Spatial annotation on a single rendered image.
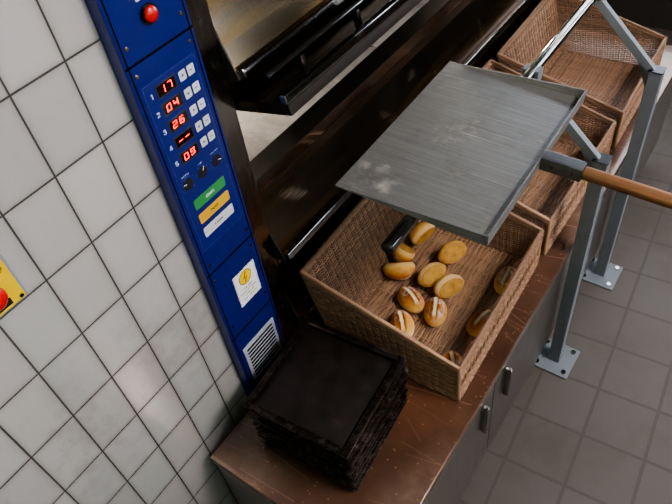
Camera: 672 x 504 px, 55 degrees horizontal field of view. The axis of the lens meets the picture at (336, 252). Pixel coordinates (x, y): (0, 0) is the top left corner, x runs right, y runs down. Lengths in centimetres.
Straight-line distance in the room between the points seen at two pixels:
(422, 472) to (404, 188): 70
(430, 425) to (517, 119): 79
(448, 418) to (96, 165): 107
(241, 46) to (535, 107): 72
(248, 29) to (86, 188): 45
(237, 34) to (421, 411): 103
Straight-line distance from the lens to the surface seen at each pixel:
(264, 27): 136
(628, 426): 248
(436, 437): 171
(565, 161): 145
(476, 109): 162
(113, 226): 122
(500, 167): 146
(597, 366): 259
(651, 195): 144
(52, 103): 108
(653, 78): 226
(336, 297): 168
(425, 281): 193
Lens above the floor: 211
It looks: 46 degrees down
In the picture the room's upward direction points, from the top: 9 degrees counter-clockwise
